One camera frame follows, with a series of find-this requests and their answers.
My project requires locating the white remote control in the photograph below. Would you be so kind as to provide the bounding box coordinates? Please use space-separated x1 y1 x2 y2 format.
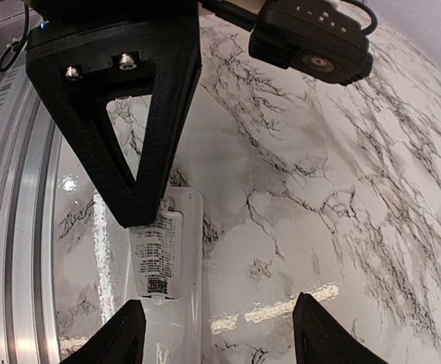
124 187 203 363

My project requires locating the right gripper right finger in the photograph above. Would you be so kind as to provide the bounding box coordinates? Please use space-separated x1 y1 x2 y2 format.
292 293 385 364

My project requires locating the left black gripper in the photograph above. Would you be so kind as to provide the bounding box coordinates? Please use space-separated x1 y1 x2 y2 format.
26 1 201 228

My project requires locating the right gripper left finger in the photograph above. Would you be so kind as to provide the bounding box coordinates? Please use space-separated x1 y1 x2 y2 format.
61 300 146 364

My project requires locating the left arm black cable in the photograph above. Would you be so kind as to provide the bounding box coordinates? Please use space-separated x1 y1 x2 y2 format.
0 0 31 73

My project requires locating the white battery compartment cover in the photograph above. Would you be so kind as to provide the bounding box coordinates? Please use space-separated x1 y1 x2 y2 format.
130 211 183 300

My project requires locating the front aluminium rail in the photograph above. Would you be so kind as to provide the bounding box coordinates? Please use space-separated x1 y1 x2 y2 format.
0 66 61 363

